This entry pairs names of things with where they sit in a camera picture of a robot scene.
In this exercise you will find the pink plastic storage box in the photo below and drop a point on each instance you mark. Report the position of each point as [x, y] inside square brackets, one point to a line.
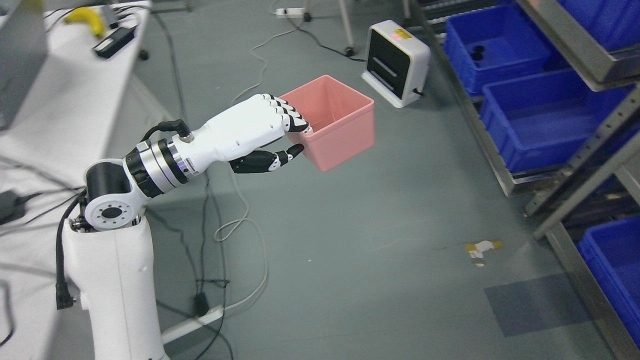
[342, 121]

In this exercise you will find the steel shelf rack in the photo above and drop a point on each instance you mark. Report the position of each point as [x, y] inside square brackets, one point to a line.
[600, 180]

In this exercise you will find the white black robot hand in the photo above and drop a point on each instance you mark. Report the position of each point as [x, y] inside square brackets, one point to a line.
[238, 134]

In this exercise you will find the blue left bottom shelf bin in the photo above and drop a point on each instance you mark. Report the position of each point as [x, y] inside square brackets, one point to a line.
[611, 251]

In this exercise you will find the blue top left shelf bin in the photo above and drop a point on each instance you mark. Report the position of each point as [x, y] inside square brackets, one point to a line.
[492, 45]

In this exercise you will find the white work table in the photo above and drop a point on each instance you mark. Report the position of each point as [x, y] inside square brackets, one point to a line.
[82, 109]

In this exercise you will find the white black box device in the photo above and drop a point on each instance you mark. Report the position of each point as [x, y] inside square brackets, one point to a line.
[396, 63]

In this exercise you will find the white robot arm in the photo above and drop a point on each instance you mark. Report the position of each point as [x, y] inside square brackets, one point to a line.
[112, 262]

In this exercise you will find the blue shelf bin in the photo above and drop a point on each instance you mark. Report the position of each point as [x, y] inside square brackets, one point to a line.
[611, 251]
[541, 120]
[492, 45]

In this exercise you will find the blue left middle shelf bin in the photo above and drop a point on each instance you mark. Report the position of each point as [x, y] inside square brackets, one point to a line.
[541, 120]

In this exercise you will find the white power strip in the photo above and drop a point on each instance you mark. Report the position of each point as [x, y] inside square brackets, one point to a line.
[290, 12]

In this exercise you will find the black device on table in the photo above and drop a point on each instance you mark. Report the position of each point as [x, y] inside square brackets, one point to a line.
[114, 42]

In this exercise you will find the yellow banana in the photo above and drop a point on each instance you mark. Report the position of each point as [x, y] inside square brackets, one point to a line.
[87, 15]

